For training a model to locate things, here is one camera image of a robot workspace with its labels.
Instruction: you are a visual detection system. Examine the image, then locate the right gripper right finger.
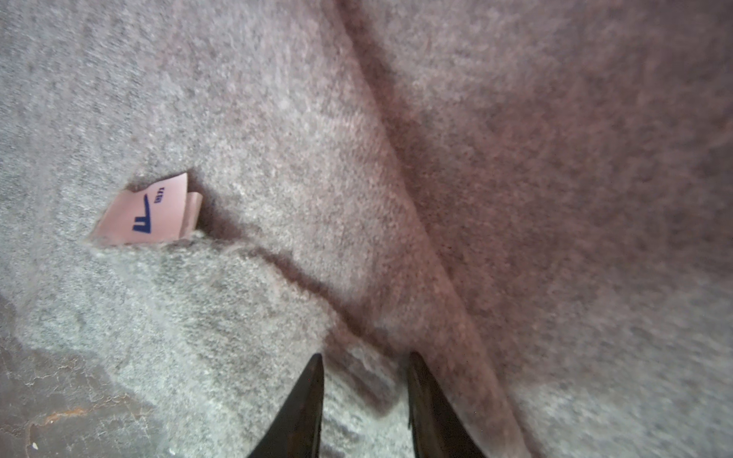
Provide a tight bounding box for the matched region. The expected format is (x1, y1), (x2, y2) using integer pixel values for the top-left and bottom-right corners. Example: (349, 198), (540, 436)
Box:
(407, 351), (485, 458)

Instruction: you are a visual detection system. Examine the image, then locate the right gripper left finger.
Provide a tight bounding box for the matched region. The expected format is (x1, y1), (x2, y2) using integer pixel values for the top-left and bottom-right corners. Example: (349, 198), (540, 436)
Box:
(249, 353), (325, 458)

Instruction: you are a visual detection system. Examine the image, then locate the grey knitted scarf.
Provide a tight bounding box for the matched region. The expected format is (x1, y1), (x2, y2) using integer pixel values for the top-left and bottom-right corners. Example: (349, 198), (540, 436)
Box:
(1, 1), (732, 457)

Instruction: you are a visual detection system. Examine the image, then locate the pink scarf label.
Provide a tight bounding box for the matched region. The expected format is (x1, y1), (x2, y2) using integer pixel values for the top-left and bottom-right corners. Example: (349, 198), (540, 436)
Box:
(90, 173), (203, 247)

